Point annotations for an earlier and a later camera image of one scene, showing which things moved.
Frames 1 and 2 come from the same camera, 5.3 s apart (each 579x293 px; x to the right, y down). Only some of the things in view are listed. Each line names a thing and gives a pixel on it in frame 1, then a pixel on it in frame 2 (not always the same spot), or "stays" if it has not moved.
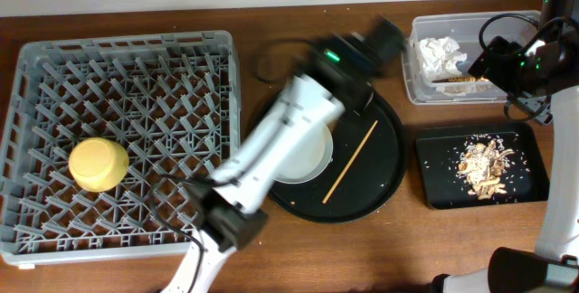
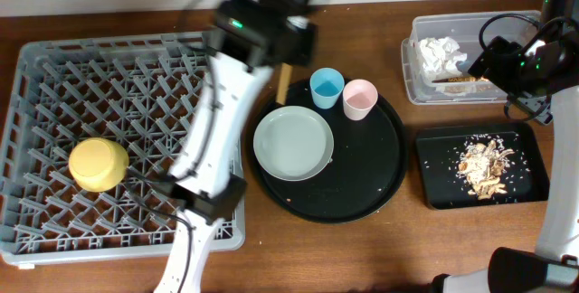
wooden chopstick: [341, 174] to [284, 83]
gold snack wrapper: [462, 80] stays
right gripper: [487, 62] stays
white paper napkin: [439, 57] stays
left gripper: [377, 39] to [298, 41]
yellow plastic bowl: [98, 165] stays
